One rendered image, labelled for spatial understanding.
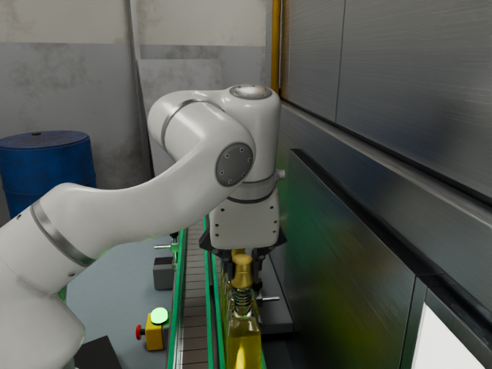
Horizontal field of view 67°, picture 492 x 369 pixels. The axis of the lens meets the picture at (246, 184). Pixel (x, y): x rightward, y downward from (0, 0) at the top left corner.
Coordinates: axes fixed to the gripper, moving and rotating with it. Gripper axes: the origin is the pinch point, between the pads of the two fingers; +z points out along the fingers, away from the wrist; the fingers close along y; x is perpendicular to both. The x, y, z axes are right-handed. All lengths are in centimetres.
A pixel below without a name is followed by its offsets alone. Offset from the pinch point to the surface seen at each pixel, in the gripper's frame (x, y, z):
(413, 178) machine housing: 15.4, -13.0, -25.9
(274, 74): -51, -14, -15
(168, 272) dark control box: -46, 17, 50
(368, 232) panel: 12.6, -12.0, -16.9
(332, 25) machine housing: -17.8, -15.2, -32.6
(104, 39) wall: -298, 80, 34
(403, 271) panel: 19.9, -11.9, -18.6
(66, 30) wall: -288, 105, 25
